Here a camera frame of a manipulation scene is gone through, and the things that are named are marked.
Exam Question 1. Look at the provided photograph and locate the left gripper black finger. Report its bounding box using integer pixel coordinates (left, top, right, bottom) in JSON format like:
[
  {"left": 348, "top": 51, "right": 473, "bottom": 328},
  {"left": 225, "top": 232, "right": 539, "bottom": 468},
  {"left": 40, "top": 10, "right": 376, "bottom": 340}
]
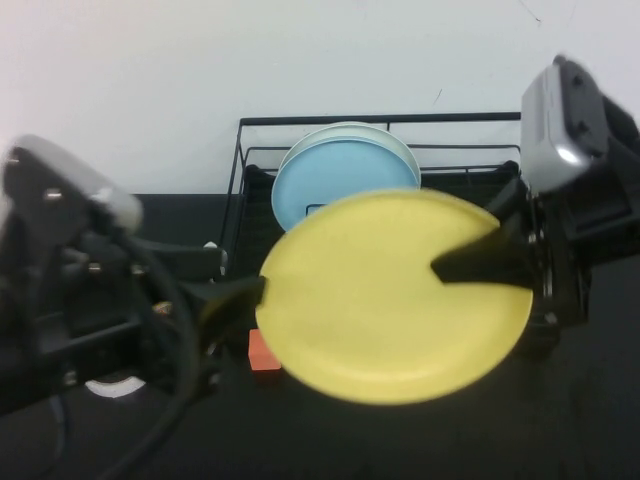
[
  {"left": 179, "top": 276, "right": 271, "bottom": 329},
  {"left": 132, "top": 239, "right": 229, "bottom": 282}
]

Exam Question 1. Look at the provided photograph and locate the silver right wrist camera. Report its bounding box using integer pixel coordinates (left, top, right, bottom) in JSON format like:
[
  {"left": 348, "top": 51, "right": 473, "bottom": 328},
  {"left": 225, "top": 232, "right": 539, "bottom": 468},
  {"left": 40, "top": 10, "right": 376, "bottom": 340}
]
[{"left": 519, "top": 53, "right": 612, "bottom": 194}]

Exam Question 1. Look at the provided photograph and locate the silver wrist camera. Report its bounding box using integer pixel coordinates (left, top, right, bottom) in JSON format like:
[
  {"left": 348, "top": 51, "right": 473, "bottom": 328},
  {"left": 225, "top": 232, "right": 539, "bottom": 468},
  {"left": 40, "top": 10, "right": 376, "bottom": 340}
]
[
  {"left": 0, "top": 133, "right": 145, "bottom": 236},
  {"left": 519, "top": 53, "right": 612, "bottom": 194}
]

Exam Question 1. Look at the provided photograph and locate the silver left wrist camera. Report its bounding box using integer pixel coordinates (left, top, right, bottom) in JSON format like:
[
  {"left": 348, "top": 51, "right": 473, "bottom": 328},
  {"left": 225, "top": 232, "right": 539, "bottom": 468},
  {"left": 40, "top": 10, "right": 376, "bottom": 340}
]
[{"left": 0, "top": 133, "right": 145, "bottom": 236}]

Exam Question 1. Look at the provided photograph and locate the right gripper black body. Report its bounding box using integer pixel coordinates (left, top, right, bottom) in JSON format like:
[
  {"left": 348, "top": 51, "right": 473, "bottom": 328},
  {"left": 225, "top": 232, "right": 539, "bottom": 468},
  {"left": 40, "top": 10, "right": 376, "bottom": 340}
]
[{"left": 514, "top": 192, "right": 594, "bottom": 359}]

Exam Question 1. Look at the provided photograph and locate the yellow round plate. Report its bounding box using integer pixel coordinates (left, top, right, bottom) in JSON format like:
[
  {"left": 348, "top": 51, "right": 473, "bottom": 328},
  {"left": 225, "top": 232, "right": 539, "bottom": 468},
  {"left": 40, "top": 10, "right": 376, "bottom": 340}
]
[{"left": 254, "top": 187, "right": 534, "bottom": 406}]

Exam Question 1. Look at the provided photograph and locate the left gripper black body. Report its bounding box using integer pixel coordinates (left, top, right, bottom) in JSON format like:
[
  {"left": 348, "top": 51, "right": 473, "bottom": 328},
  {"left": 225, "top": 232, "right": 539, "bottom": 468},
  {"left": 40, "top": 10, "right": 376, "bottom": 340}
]
[{"left": 0, "top": 234, "right": 221, "bottom": 416}]

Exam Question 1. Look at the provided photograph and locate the grey left arm cable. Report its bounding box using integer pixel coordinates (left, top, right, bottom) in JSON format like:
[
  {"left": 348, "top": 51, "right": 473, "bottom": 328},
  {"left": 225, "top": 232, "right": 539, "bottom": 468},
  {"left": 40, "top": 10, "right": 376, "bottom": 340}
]
[{"left": 48, "top": 393, "right": 72, "bottom": 480}]

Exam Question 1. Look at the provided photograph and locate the white round plate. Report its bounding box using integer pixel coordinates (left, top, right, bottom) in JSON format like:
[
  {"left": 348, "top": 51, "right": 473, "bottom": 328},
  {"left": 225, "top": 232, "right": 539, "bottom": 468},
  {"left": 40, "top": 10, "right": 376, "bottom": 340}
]
[{"left": 277, "top": 121, "right": 420, "bottom": 176}]

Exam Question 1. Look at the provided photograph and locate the light blue round plate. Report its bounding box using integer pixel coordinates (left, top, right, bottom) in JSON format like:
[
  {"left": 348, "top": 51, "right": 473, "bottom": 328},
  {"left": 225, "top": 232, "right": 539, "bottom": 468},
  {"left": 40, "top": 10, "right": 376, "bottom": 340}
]
[{"left": 270, "top": 137, "right": 420, "bottom": 234}]

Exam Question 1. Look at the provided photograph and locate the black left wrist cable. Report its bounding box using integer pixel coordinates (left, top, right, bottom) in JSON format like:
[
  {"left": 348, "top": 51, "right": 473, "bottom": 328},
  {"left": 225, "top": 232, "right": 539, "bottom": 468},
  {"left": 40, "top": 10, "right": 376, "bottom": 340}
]
[{"left": 94, "top": 239, "right": 201, "bottom": 480}]

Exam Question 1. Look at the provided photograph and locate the orange cube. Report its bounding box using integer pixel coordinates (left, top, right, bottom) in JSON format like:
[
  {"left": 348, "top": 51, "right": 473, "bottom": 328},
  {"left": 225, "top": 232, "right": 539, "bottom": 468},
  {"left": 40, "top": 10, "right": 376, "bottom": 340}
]
[{"left": 247, "top": 329, "right": 284, "bottom": 374}]

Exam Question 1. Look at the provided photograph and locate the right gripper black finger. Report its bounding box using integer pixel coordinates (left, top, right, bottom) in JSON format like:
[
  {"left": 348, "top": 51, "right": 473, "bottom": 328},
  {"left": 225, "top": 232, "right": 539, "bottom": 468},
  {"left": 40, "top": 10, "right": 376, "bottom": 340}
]
[
  {"left": 429, "top": 218, "right": 540, "bottom": 292},
  {"left": 483, "top": 178, "right": 530, "bottom": 229}
]

